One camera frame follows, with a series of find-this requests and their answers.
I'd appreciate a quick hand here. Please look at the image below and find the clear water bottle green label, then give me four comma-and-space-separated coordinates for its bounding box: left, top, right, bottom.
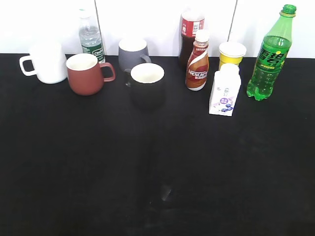
79, 8, 105, 63

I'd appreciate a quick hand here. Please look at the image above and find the brown Nescafe coffee bottle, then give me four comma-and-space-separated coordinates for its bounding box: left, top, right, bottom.
186, 29, 209, 91

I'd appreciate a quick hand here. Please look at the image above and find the white ceramic mug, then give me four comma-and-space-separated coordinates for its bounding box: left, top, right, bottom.
19, 41, 67, 84

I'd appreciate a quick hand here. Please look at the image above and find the green Sprite bottle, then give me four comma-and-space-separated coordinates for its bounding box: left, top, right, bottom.
247, 4, 296, 101

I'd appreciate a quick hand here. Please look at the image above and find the yellow paper cup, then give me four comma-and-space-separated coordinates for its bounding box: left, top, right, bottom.
219, 42, 247, 70

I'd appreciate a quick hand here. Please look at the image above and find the grey ceramic mug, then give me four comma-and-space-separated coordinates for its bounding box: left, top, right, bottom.
118, 37, 151, 71

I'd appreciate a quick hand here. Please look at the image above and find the black ceramic mug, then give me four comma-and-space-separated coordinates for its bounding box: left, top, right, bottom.
124, 63, 166, 110

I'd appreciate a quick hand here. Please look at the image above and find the cola bottle red label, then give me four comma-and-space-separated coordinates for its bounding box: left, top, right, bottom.
179, 8, 205, 70

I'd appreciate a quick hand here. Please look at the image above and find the red ceramic mug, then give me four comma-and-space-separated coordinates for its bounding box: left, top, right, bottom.
66, 53, 116, 96

